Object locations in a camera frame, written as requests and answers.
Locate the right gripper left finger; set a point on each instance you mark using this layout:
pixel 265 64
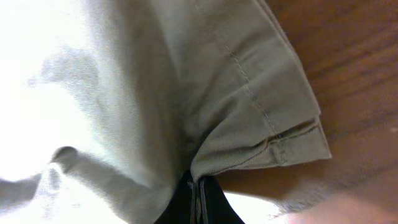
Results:
pixel 181 208

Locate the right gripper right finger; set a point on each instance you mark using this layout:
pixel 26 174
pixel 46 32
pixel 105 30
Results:
pixel 215 208

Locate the khaki shorts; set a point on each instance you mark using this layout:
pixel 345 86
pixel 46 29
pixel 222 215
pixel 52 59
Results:
pixel 106 104

